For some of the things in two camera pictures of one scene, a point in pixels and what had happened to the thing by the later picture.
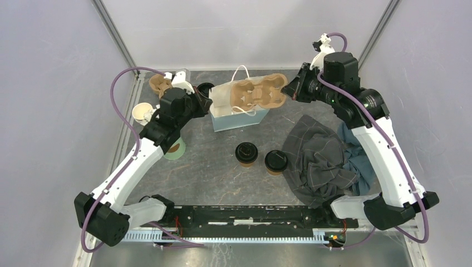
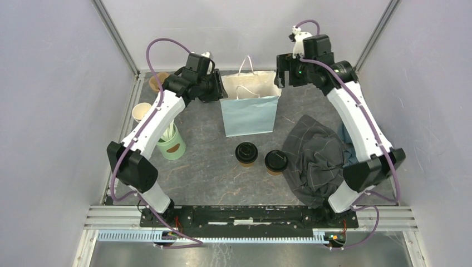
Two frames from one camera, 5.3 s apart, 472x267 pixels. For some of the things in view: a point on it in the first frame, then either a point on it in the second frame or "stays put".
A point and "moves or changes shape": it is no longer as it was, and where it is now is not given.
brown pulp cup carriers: [159, 83] stays put
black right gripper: [292, 88] → [286, 62]
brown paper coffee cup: [274, 173] stays put
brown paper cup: [246, 165] stays put
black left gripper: [204, 104] → [219, 92]
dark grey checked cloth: [315, 171] stays put
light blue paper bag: [225, 116] moves or changes shape
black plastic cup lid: [275, 161] stays put
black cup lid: [246, 152] stays put
